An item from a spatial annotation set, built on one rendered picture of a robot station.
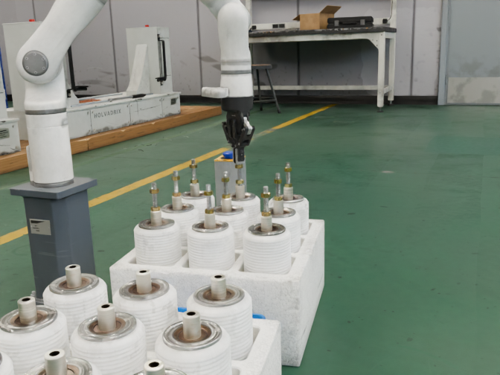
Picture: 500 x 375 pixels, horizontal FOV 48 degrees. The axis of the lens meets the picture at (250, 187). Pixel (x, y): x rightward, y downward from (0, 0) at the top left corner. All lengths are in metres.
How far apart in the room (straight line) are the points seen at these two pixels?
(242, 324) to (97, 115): 3.20
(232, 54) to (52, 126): 0.44
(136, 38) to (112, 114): 0.96
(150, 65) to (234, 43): 3.49
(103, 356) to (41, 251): 0.71
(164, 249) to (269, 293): 0.24
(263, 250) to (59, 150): 0.56
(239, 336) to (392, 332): 0.53
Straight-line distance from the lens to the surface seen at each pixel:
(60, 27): 1.33
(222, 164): 1.50
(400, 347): 1.22
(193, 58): 6.75
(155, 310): 0.84
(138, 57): 4.75
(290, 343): 1.11
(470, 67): 5.95
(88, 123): 3.84
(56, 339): 0.81
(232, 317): 0.80
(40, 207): 1.39
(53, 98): 1.37
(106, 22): 7.39
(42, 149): 1.37
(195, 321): 0.71
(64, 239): 1.39
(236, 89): 1.28
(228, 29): 1.27
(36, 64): 1.33
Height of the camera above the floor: 0.60
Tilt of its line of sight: 14 degrees down
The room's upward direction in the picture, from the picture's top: 2 degrees counter-clockwise
